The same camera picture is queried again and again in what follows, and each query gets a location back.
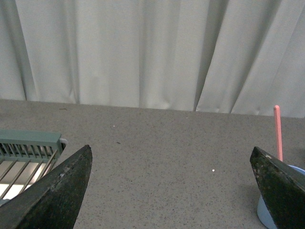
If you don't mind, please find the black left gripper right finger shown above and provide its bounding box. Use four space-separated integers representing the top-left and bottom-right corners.
250 147 305 229

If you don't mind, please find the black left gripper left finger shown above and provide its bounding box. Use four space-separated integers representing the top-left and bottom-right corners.
0 145 92 229

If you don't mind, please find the blue plastic cup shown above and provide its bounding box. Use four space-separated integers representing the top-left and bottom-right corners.
256 164 305 229

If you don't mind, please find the pink chopstick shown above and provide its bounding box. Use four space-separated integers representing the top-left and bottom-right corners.
274 105 283 161

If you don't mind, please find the green dish rack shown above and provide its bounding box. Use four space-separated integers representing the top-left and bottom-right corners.
0 129 68 205

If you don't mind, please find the white pleated curtain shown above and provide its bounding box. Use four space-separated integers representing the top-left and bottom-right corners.
0 0 305 117

